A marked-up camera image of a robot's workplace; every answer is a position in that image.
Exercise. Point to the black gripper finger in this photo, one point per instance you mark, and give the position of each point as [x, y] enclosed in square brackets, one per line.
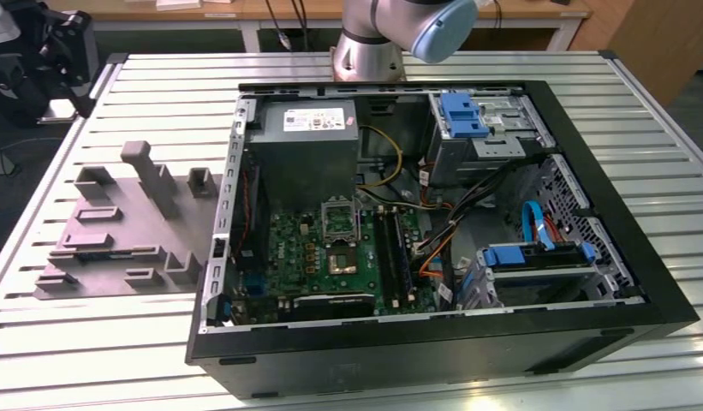
[11, 90]
[71, 47]

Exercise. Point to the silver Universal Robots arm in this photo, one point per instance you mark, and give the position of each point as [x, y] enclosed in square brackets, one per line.
[364, 55]

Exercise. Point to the CPU socket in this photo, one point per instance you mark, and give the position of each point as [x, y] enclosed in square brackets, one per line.
[342, 262]

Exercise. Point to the wooden desk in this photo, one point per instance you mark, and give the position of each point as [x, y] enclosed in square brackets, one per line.
[134, 15]

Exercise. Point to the small pale box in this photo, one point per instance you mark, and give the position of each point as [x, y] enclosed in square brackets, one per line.
[176, 5]

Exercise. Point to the grey parts rack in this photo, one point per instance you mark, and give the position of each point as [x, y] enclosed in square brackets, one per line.
[146, 240]

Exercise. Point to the RAM stick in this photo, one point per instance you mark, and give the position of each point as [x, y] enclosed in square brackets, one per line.
[102, 257]

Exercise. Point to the grey power supply unit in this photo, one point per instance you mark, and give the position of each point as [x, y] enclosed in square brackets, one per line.
[306, 162]

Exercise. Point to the green motherboard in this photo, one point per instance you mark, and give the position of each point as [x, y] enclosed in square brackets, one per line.
[294, 257]

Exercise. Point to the blue VGA port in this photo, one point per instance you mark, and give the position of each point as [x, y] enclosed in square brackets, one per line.
[226, 311]

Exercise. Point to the thin metal locking lever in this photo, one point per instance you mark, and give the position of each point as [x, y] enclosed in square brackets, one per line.
[358, 227]

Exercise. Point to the blue plastic drive carrier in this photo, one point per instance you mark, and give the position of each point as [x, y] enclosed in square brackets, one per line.
[459, 111]

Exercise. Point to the black RAM slot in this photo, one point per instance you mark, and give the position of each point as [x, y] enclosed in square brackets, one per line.
[386, 257]
[402, 257]

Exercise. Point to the black graphics card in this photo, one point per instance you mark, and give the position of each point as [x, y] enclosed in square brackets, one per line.
[334, 305]

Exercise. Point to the metal drive cage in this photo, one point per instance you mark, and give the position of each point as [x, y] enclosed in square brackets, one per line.
[499, 150]

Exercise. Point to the hard disk in blue carrier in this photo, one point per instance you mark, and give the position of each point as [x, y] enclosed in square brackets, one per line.
[506, 256]

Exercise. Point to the black PC case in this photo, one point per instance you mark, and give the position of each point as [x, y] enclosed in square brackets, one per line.
[386, 359]

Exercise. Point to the metal disk bay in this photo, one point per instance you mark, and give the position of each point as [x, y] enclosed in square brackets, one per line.
[546, 272]

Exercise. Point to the wooden cabinet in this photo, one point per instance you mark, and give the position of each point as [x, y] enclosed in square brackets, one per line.
[659, 43]

